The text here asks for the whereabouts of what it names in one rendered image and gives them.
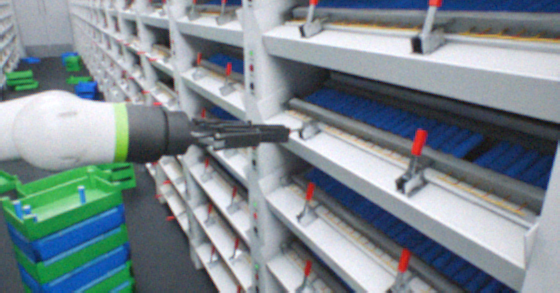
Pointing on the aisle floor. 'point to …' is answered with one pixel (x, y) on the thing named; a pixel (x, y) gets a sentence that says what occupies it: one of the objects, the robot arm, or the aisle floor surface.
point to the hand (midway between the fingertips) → (270, 133)
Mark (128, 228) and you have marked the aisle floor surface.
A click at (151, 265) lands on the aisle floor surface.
